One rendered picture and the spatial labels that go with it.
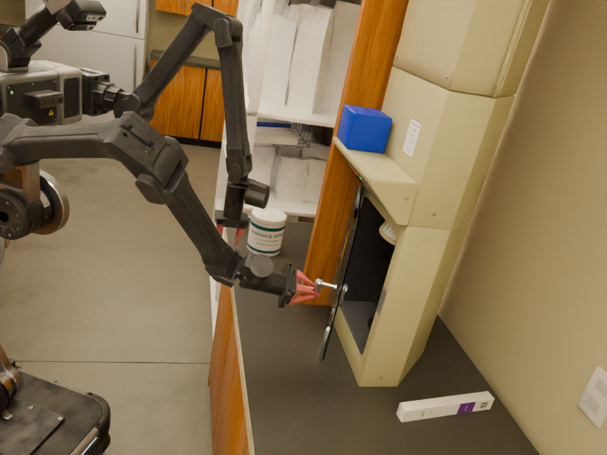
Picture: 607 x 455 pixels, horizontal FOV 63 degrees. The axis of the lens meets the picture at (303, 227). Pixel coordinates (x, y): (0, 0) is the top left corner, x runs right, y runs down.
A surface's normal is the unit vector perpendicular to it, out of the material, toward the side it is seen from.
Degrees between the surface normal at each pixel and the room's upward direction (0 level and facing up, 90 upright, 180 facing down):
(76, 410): 0
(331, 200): 90
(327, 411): 0
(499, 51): 90
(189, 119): 90
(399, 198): 90
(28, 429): 0
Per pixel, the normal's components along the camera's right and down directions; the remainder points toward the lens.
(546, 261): -0.96, -0.08
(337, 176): 0.19, 0.44
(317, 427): 0.18, -0.89
